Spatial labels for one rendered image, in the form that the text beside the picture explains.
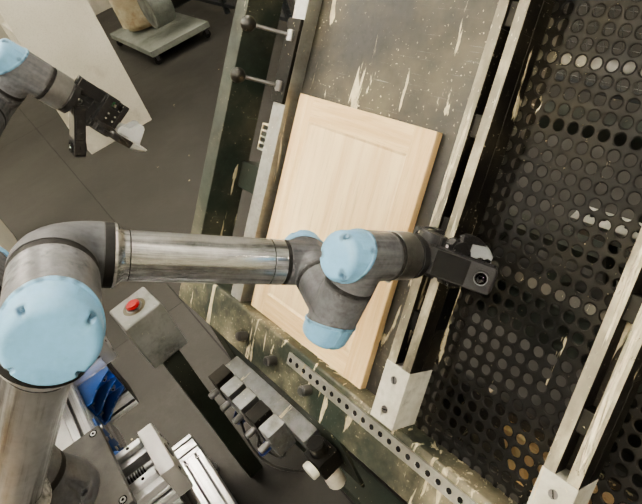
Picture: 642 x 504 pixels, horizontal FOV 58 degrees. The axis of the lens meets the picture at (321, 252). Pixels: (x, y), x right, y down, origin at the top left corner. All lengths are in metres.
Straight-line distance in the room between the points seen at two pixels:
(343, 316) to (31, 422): 0.43
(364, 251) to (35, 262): 0.41
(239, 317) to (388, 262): 0.81
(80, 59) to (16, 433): 4.37
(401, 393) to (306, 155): 0.61
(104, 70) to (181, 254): 4.31
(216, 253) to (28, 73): 0.61
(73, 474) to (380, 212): 0.77
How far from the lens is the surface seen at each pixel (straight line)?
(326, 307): 0.85
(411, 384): 1.15
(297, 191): 1.44
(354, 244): 0.79
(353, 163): 1.31
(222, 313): 1.65
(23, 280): 0.76
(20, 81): 1.34
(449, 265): 0.92
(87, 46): 5.08
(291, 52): 1.48
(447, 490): 1.16
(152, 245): 0.88
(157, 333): 1.74
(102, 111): 1.38
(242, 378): 1.64
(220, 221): 1.76
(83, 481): 1.23
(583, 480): 1.00
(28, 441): 0.89
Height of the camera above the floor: 1.93
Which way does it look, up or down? 39 degrees down
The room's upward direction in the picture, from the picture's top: 22 degrees counter-clockwise
